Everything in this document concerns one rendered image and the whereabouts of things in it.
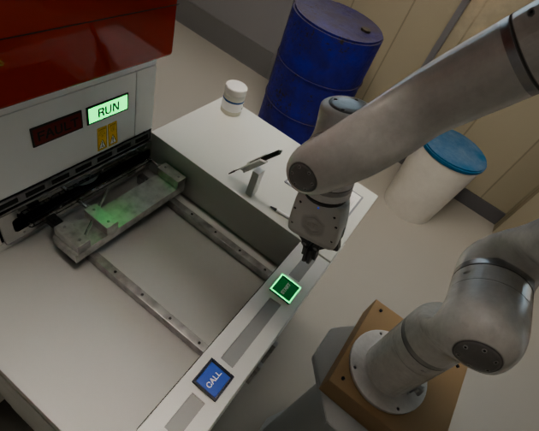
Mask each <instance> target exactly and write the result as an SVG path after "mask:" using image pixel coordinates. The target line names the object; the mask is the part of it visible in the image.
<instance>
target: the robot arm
mask: <svg viewBox="0 0 539 431"><path fill-rule="evenodd" d="M537 94H539V0H535V1H533V2H531V3H529V4H527V5H525V6H524V7H523V8H521V9H519V10H517V11H515V12H513V13H512V14H510V15H509V16H507V17H505V18H504V19H502V20H500V21H498V22H496V23H495V24H493V25H492V26H490V27H488V28H486V29H484V30H483V31H481V32H479V33H478V34H476V35H474V36H473V37H471V38H468V39H467V40H466V41H464V42H463V43H461V44H459V45H457V46H455V47H454V48H452V49H451V50H449V51H447V52H445V53H444V54H442V55H440V56H438V57H437V58H436V59H434V60H433V61H431V62H429V63H427V64H425V65H424V66H422V67H421V68H419V69H418V70H416V71H415V72H413V73H412V74H410V75H408V76H407V77H405V78H404V79H403V80H401V81H400V82H398V83H397V84H395V85H394V86H392V87H391V88H389V89H388V90H386V91H385V92H384V93H382V94H381V95H379V96H378V97H376V98H375V99H373V100H372V101H370V102H369V103H366V102H365V101H363V100H361V99H358V98H355V97H349V96H332V97H327V98H325V99H324V100H323V101H322V102H321V104H320V108H319V111H318V116H317V123H316V126H315V129H314V131H313V134H312V135H311V137H310V138H309V139H308V140H306V141H305V142H304V143H303V144H302V145H301V146H299V147H298V148H297V149H296V150H295V151H294V152H293V154H292V155H291V156H290V157H289V159H288V162H287V168H286V172H287V179H288V181H289V183H290V184H291V186H292V187H293V188H294V189H295V190H296V191H298V194H297V196H296V198H295V201H294V203H293V207H292V210H291V214H290V216H289V220H288V227H289V229H290V230H291V231H292V232H293V233H296V234H298V236H299V237H300V238H301V240H302V241H301V244H302V246H303V249H302V252H301V254H303V257H302V261H303V262H305V261H306V263H308V264H309V263H310V262H311V260H314V261H315V260H316V258H317V256H318V252H319V250H323V249H326V250H332V251H338V250H339V249H340V248H341V238H342V237H343V235H344V233H345V231H346V227H347V221H348V216H349V210H350V197H351V194H352V189H353V187H354V184H355V183H356V182H359V181H361V180H364V179H366V178H369V177H371V176H372V175H374V174H377V173H379V172H381V171H383V170H384V169H386V168H389V167H391V166H392V165H394V164H396V163H397V162H399V161H401V160H402V159H404V158H406V157H407V156H409V155H411V154H412V153H413V152H414V151H417V150H418V149H419V148H421V147H422V146H424V145H426V144H427V143H429V142H430V141H431V140H432V139H434V138H436V137H438V136H439V135H441V134H443V133H445V132H447V131H450V130H452V129H454V128H456V127H460V126H462V125H464V124H466V123H469V122H471V121H474V120H477V119H479V118H482V117H484V116H486V115H489V114H492V113H494V112H496V111H498V110H501V109H504V108H506V107H508V106H511V105H513V104H515V103H519V102H521V101H523V100H525V99H527V98H530V97H533V96H535V95H537ZM538 287H539V218H538V219H536V220H534V221H531V222H529V223H526V224H524V225H522V226H519V227H514V228H510V229H507V230H503V231H500V232H498V233H492V234H490V235H488V236H485V237H483V238H481V239H479V240H477V241H475V242H474V243H472V244H471V245H470V246H468V247H467V248H466V249H465V250H464V251H463V253H462V254H461V255H460V257H459V259H458V261H457V263H456V265H455V269H454V271H453V276H452V279H451V282H450V285H449V288H448V291H447V296H446V298H445V301H444V303H441V302H429V303H426V304H422V305H420V306H418V307H417V308H416V309H415V310H414V311H413V312H411V313H410V314H409V315H408V316H407V317H406V318H404V319H403V320H402V321H401V322H400V323H398V324H397V325H396V326H395V327H394V328H393V329H391V330H390V331H385V330H371V331H369V332H366V333H364V334H362V335H360V336H359V337H358V338H357V339H356V340H355V342H354V344H353V345H352V349H351V350H350V355H349V368H350V373H351V376H352V380H353V382H354V384H355V386H356V388H357V389H358V390H359V392H360V393H361V395H362V396H363V397H364V398H365V399H366V400H367V401H368V402H369V403H370V404H372V405H373V406H374V407H376V408H377V409H378V410H381V411H383V412H386V413H388V414H393V415H403V414H407V413H409V412H411V411H413V410H415V409H417V407H418V406H419V405H420V404H422V402H423V401H424V398H425V395H426V392H427V381H429V380H431V379H433V378H435V377H436V376H438V375H440V374H441V373H443V372H445V371H447V370H449V369H451V368H452V367H454V366H455V365H457V364H459V363H462V364H463V365H464V366H466V367H468V368H470V369H473V370H475V371H476V372H479V373H482V374H485V375H500V374H503V373H505V372H507V371H508V370H510V369H512V368H513V367H514V366H515V365H516V364H517V363H518V362H519V361H520V360H521V359H522V357H523V356H524V354H525V352H526V350H527V347H528V344H529V341H530V332H531V324H532V313H533V304H534V295H535V291H536V289H537V288H538Z"/></svg>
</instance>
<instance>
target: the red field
mask: <svg viewBox="0 0 539 431"><path fill-rule="evenodd" d="M81 127H82V126H81V117H80V113H78V114H75V115H71V116H70V117H67V118H64V119H62V120H60V121H56V122H53V123H51V124H49V125H46V126H44V127H40V128H38V129H35V130H33V138H34V143H35V146H36V145H40V144H43V143H44V142H46V141H49V140H51V139H54V138H57V137H59V136H62V135H63V134H65V133H69V132H72V131H73V130H76V129H78V128H81Z"/></svg>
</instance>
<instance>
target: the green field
mask: <svg viewBox="0 0 539 431"><path fill-rule="evenodd" d="M124 109H127V95H126V96H123V97H119V98H117V99H114V100H112V101H109V102H107V103H103V104H101V105H99V106H96V107H94V108H91V109H89V110H88V114H89V124H91V123H93V122H95V121H99V120H101V119H103V118H105V117H107V116H110V115H113V114H115V113H117V112H120V111H122V110H124Z"/></svg>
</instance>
